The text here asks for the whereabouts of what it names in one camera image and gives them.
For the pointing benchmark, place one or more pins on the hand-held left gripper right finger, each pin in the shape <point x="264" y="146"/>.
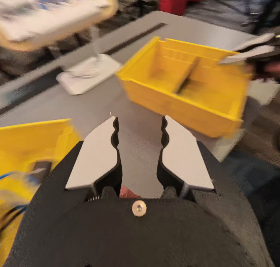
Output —
<point x="186" y="161"/>

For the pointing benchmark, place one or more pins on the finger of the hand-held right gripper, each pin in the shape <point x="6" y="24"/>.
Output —
<point x="251" y="54"/>
<point x="258" y="41"/>

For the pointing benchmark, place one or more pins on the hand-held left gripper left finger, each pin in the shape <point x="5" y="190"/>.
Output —
<point x="94" y="161"/>

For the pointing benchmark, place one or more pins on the black network switch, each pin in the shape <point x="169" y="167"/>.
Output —
<point x="42" y="170"/>

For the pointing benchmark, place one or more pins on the yellow plastic bin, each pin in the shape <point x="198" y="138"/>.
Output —
<point x="153" y="100"/>
<point x="21" y="144"/>

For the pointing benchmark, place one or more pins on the person's right hand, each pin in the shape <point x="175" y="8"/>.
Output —
<point x="274" y="70"/>

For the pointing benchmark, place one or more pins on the person's blue jeans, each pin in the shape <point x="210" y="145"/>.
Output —
<point x="251" y="172"/>

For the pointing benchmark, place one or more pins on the black tape strip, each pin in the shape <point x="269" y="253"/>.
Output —
<point x="135" y="38"/>

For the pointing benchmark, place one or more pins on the clear acrylic stand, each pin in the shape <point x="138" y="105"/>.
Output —
<point x="95" y="41"/>

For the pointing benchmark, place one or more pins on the wooden board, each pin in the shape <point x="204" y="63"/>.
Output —
<point x="111" y="6"/>

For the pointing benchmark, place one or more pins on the printed instruction sheet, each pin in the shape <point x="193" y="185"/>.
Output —
<point x="43" y="13"/>

